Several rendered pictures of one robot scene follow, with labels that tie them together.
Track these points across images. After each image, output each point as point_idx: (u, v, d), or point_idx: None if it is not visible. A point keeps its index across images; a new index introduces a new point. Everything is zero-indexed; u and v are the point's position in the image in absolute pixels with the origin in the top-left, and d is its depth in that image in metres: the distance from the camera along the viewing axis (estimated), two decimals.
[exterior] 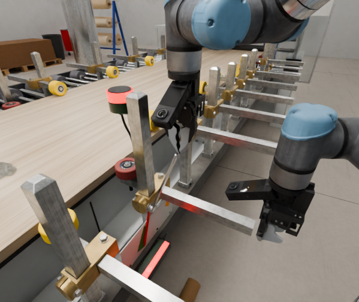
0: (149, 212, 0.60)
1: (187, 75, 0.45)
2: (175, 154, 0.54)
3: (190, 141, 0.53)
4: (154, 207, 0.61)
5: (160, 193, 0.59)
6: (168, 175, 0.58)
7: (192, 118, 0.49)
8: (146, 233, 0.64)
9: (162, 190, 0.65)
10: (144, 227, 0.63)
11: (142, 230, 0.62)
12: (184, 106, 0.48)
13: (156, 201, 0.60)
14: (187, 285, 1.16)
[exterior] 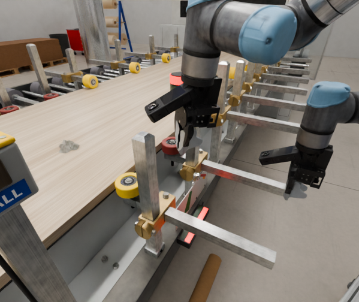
0: (197, 178, 0.74)
1: (190, 79, 0.43)
2: (191, 185, 0.55)
3: (183, 145, 0.52)
4: (199, 177, 0.72)
5: (197, 177, 0.67)
6: (196, 178, 0.62)
7: (187, 124, 0.48)
8: (203, 174, 0.81)
9: (203, 163, 0.77)
10: (190, 193, 0.74)
11: (189, 195, 0.74)
12: (184, 109, 0.47)
13: (198, 177, 0.70)
14: (210, 259, 1.28)
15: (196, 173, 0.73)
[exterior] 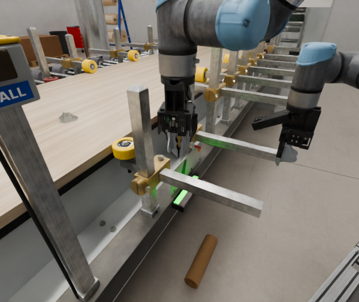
0: (191, 147, 0.77)
1: None
2: None
3: (166, 135, 0.55)
4: (193, 145, 0.75)
5: (191, 143, 0.70)
6: None
7: None
8: (198, 146, 0.84)
9: (198, 133, 0.80)
10: (184, 161, 0.77)
11: (183, 163, 0.77)
12: None
13: (192, 144, 0.73)
14: (207, 239, 1.31)
15: None
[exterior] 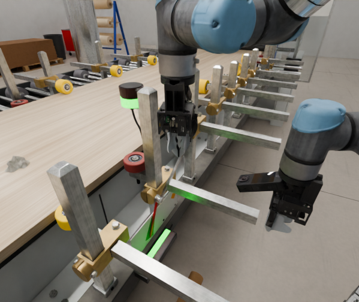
0: (157, 202, 0.64)
1: None
2: None
3: (166, 135, 0.55)
4: (162, 198, 0.64)
5: (168, 183, 0.63)
6: (177, 166, 0.61)
7: None
8: (153, 224, 0.67)
9: (169, 183, 0.68)
10: (152, 217, 0.66)
11: (150, 220, 0.65)
12: None
13: (164, 192, 0.63)
14: (190, 278, 1.19)
15: None
